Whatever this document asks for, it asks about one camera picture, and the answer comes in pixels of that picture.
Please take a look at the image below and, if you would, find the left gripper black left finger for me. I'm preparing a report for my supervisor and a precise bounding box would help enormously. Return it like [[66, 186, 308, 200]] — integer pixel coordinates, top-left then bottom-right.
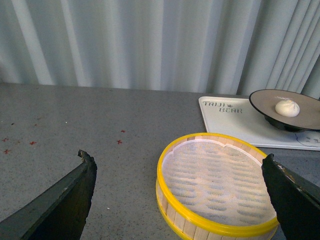
[[0, 150, 97, 240]]

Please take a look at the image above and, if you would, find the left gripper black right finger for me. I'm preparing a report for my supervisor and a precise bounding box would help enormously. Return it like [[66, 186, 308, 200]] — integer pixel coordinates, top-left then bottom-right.
[[261, 153, 320, 240]]

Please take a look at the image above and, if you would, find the beige plate black rim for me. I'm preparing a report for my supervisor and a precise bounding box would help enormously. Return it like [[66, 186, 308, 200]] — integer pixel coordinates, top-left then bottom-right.
[[249, 89, 320, 132]]

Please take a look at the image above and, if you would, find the white steamed bun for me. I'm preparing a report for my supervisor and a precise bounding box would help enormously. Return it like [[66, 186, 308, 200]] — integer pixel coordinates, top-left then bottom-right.
[[275, 99, 300, 118]]

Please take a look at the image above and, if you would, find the cream bear tray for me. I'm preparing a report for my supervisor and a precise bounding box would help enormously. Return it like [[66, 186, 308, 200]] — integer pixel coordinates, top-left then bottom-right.
[[198, 96, 320, 151]]

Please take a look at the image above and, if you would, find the white steamer liner cloth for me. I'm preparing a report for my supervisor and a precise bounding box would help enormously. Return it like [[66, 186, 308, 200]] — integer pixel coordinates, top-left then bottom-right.
[[162, 139, 276, 226]]

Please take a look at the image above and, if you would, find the yellow rimmed bamboo steamer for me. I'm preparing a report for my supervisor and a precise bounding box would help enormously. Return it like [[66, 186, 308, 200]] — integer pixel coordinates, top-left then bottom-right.
[[155, 132, 279, 240]]

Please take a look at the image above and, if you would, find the white pleated curtain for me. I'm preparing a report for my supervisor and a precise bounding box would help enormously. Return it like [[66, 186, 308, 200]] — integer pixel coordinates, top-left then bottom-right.
[[0, 0, 320, 98]]

